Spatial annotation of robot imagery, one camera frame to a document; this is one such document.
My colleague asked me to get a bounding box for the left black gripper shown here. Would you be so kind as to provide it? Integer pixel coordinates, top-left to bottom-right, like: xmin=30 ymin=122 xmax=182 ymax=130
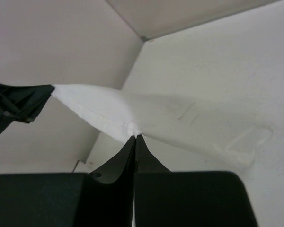
xmin=0 ymin=83 xmax=54 ymax=134

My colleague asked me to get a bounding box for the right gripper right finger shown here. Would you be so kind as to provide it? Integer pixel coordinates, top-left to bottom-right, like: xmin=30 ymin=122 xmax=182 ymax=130
xmin=134 ymin=135 xmax=258 ymax=227

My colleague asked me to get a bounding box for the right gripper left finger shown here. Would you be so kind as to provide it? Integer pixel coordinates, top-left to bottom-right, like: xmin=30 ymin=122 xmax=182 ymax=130
xmin=0 ymin=137 xmax=135 ymax=227

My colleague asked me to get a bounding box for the white tank top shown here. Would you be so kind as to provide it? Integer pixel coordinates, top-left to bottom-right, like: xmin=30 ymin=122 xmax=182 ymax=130
xmin=52 ymin=84 xmax=273 ymax=168

